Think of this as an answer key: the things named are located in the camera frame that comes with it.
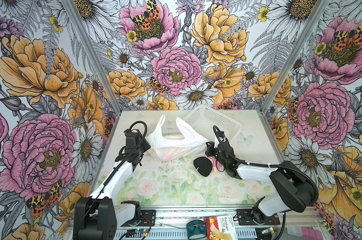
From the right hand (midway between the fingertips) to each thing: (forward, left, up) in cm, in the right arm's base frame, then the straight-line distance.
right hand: (206, 145), depth 89 cm
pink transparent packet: (-42, -41, -9) cm, 59 cm away
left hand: (0, +35, +2) cm, 35 cm away
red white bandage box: (-40, -3, -7) cm, 40 cm away
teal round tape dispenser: (-40, +9, -3) cm, 41 cm away
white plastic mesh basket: (+30, -1, -9) cm, 31 cm away
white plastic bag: (-1, +26, -1) cm, 26 cm away
